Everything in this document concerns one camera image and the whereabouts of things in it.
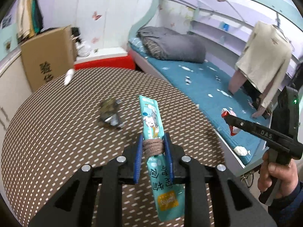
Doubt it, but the dark snack wrapper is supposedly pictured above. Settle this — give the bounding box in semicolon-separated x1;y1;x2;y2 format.
99;98;125;129

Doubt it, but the beige hanging garment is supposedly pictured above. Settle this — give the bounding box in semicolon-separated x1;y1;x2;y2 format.
15;0;32;40

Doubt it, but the cream hanging sweater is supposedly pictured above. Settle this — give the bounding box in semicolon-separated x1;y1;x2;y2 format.
235;21;293;114

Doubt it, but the cardboard box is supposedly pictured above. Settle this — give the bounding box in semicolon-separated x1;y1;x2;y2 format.
20;25;77;91

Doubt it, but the red white candy wrapper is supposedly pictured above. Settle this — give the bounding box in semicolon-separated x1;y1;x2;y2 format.
221;109;240;137

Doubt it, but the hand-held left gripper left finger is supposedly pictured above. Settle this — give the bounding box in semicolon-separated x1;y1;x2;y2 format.
28;134;144;227

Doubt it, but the blue patterned bedsheet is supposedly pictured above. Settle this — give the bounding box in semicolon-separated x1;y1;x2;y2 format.
128;37;273;166

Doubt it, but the white cubby shelf cabinet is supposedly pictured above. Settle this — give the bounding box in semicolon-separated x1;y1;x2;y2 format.
0;0;24;57

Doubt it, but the white bottle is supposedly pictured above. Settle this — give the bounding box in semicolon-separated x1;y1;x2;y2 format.
64;69;75;86

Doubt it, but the person's right forearm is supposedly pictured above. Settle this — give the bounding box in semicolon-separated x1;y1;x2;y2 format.
269;180;303;225

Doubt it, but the grey quilt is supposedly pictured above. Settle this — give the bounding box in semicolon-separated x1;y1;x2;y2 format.
137;26;206;64

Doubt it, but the teal pet treat packet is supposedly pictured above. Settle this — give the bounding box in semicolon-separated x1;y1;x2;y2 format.
138;95;184;222

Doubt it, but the person's right hand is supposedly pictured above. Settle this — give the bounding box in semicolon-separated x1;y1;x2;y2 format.
258;150;300;195

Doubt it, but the brown hair tie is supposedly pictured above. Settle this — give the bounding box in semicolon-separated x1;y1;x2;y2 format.
142;139;165;158

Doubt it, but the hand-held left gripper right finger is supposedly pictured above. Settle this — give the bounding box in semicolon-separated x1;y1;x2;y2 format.
164;132;277;227

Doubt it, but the pink hanging garment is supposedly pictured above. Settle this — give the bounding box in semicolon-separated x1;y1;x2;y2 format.
228;70;247;95

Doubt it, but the plaid pillow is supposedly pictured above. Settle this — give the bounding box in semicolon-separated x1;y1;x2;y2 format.
143;39;166;59

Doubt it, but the red white storage box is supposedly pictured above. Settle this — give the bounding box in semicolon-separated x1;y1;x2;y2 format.
73;47;136;71

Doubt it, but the white plastic bag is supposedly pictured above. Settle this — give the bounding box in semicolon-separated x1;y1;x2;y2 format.
76;40;91;57

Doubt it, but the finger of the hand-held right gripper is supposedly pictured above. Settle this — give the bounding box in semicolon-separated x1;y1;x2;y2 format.
224;114;293;151

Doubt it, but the bed frame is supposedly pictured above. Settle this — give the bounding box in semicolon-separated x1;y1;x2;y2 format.
127;47;248;178

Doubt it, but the green hanging garment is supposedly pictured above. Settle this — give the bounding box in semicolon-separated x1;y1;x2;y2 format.
31;0;41;35

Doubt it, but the black hanging garment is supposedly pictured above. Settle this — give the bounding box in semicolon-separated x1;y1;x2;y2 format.
35;0;45;31

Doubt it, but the white wall shelf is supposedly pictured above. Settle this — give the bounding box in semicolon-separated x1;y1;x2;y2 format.
189;7;303;63

